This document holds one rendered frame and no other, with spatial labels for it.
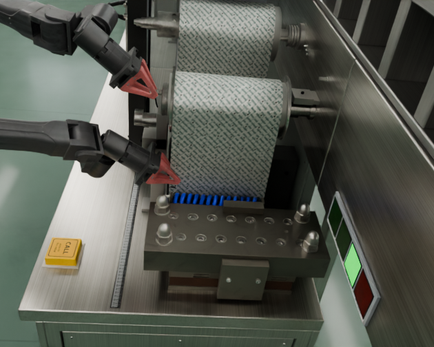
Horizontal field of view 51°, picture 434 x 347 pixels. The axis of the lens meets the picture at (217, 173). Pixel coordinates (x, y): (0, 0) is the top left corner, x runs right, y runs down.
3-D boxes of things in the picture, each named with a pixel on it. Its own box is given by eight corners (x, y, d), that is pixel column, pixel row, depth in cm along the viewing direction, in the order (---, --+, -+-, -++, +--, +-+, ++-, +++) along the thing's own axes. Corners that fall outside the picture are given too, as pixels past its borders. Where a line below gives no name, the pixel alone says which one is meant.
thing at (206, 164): (168, 196, 113) (171, 131, 102) (262, 202, 115) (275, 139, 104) (168, 197, 112) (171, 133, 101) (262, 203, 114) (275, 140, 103)
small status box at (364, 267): (326, 218, 91) (335, 191, 87) (329, 218, 91) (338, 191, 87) (362, 326, 71) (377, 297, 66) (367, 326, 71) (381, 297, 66)
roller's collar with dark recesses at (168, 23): (158, 32, 123) (158, 7, 119) (180, 34, 123) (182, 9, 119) (156, 40, 117) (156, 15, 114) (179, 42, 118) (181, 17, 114)
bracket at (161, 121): (141, 200, 128) (142, 102, 110) (164, 202, 129) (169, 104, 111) (139, 212, 124) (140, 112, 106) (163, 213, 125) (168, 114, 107)
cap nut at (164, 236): (156, 233, 99) (156, 217, 97) (172, 234, 100) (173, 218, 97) (154, 245, 96) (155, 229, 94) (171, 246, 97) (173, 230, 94)
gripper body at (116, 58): (115, 91, 95) (86, 67, 92) (121, 70, 103) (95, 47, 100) (136, 71, 93) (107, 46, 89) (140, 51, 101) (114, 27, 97)
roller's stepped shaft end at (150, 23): (134, 25, 120) (134, 13, 118) (158, 27, 120) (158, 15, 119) (133, 29, 117) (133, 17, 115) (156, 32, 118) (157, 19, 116)
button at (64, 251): (53, 244, 111) (52, 236, 110) (82, 245, 112) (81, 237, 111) (45, 265, 106) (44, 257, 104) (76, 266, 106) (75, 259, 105)
